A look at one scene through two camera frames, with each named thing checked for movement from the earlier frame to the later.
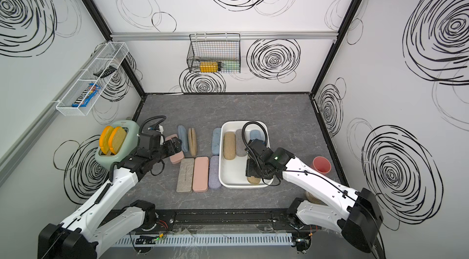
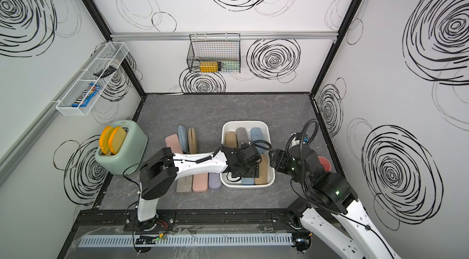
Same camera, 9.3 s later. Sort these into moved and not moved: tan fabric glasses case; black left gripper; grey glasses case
Moved: black left gripper
Not moved: grey glasses case; tan fabric glasses case
